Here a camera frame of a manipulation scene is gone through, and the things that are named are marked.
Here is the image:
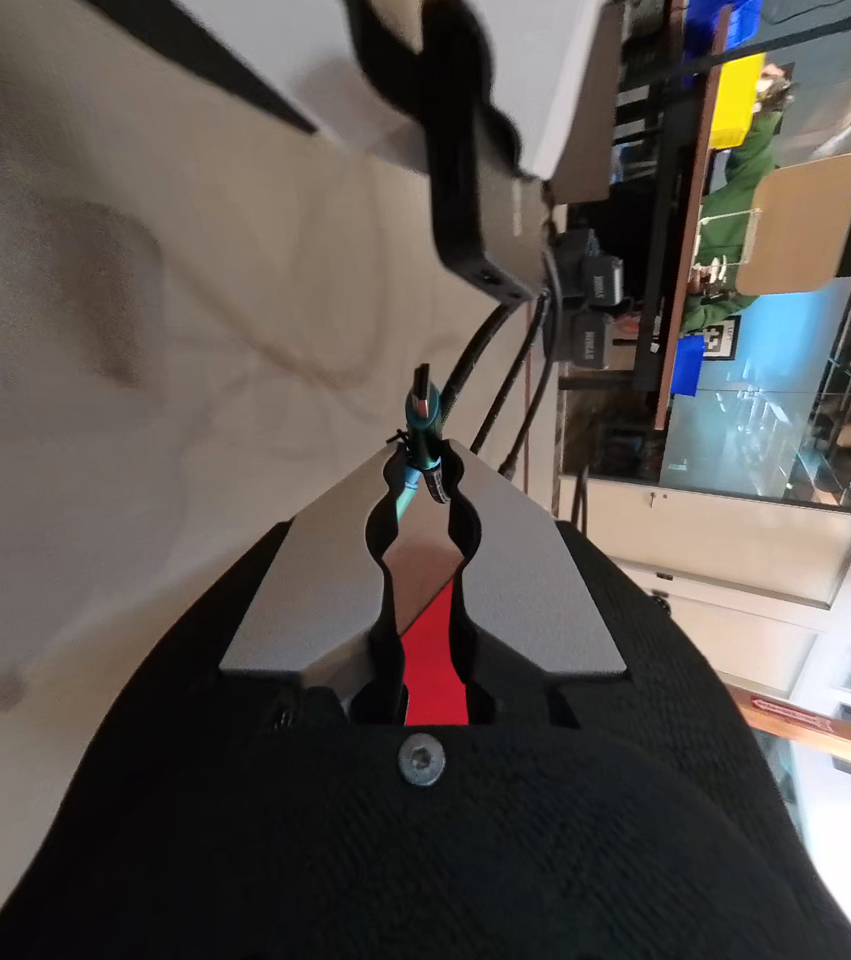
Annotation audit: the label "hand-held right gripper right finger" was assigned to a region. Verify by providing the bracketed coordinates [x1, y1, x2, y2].
[445, 441, 629, 708]

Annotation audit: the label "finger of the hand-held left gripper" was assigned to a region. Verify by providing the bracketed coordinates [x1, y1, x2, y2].
[169, 0, 436, 179]
[469, 0, 627, 207]

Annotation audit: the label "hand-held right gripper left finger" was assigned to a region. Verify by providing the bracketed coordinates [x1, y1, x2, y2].
[219, 442, 407, 723]

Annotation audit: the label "red plastic bin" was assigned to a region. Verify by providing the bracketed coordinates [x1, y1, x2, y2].
[401, 577, 470, 727]

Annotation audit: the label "black USB hub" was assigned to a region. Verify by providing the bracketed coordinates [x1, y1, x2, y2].
[425, 112, 556, 303]

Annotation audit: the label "black HDMI cable green plug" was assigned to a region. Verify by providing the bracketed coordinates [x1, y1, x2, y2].
[388, 363, 448, 520]

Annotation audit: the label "thin black hub cable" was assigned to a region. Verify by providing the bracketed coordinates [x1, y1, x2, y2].
[436, 247, 593, 528]

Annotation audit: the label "yellow plastic bin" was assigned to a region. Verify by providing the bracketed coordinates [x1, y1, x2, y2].
[709, 52, 768, 151]

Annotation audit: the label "dark blue plastic bin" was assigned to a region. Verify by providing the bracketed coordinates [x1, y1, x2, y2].
[684, 0, 764, 65]

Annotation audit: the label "brown-edged table black legs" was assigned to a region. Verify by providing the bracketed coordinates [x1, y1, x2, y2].
[631, 45, 727, 434]

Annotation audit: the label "wooden board on clear stand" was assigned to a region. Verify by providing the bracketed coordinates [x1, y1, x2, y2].
[734, 153, 851, 297]

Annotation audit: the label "framed marker tag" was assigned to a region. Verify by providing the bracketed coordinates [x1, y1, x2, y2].
[699, 315, 743, 363]

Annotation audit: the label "red wall sign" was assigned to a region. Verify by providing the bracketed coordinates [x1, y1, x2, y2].
[751, 693, 837, 734]

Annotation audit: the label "wooden post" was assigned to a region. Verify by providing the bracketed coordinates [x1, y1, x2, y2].
[725, 686, 851, 783]

